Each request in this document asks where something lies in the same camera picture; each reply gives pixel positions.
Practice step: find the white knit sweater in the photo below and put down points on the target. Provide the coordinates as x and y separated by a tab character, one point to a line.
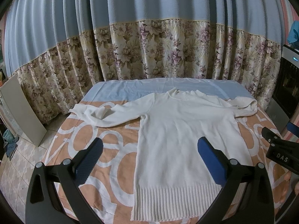
171	181

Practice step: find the teal cloth on floor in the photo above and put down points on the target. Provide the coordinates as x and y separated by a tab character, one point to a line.
10	144

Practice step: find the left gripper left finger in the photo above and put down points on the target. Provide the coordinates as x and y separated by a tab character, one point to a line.
43	204

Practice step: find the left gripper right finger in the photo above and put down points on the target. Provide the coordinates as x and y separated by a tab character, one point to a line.
256	204

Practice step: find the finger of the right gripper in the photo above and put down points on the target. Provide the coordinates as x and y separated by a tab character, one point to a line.
271	136

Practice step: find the orange and blue bed sheet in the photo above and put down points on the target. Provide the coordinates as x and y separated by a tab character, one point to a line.
109	189

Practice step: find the blue and floral curtain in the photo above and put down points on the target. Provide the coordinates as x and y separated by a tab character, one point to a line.
59	49

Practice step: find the blue hanging cloth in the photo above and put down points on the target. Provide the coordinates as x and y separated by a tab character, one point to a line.
292	38

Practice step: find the black appliance with display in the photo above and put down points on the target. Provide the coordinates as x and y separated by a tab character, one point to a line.
284	101

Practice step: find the white board leaning on wall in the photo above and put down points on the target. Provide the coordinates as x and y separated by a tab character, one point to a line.
18	115

